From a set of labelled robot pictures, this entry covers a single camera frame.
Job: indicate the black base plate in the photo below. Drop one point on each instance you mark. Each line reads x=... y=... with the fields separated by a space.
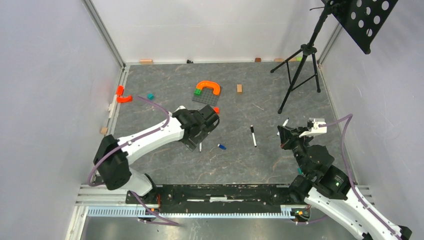
x=247 y=198

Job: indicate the orange curved block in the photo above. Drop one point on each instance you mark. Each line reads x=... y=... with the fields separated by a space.
x=124 y=99

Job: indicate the grey lego baseplate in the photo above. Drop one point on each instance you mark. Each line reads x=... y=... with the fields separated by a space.
x=206 y=97

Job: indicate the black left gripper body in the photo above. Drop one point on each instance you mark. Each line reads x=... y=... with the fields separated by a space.
x=205 y=131

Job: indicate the green lego brick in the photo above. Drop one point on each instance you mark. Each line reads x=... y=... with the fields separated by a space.
x=197 y=92

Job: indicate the red cube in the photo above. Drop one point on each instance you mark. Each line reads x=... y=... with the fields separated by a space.
x=216 y=110

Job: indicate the orange block upright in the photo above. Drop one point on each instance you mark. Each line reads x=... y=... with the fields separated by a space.
x=120 y=90

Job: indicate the wooden block back wall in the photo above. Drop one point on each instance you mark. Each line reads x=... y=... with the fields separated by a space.
x=146 y=61

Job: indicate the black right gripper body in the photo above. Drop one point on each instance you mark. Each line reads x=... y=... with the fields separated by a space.
x=294 y=141

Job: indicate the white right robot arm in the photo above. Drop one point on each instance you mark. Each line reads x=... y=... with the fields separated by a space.
x=327 y=188

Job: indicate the orange arch block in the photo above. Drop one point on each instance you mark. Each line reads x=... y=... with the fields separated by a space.
x=216 y=88

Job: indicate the aluminium frame rail left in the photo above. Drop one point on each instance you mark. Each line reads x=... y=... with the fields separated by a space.
x=114 y=106

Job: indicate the black tripod stand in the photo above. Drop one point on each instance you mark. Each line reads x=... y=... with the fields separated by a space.
x=307 y=50

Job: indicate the wooden block left rail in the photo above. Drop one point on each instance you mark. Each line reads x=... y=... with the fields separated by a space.
x=104 y=130

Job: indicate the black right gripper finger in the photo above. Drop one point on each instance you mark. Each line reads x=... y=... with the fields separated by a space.
x=282 y=130
x=284 y=142

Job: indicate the blue cable duct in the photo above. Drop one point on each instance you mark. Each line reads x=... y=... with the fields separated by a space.
x=139 y=211

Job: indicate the small teal cube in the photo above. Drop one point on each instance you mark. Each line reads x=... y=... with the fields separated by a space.
x=150 y=96

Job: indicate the wooden block on table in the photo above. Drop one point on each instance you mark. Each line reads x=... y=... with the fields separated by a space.
x=239 y=88

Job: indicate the wooden block back right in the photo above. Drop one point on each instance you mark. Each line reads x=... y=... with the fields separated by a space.
x=280 y=60

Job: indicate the white pen black tip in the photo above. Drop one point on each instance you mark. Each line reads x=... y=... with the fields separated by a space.
x=252 y=130

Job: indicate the black perforated plate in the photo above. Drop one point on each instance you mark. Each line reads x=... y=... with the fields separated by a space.
x=361 y=19

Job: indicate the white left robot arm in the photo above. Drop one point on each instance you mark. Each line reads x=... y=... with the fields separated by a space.
x=114 y=156

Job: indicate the aluminium corner post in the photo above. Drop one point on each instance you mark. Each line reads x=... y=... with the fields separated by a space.
x=92 y=11

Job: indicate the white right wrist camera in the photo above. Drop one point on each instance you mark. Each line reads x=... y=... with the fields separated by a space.
x=315 y=127

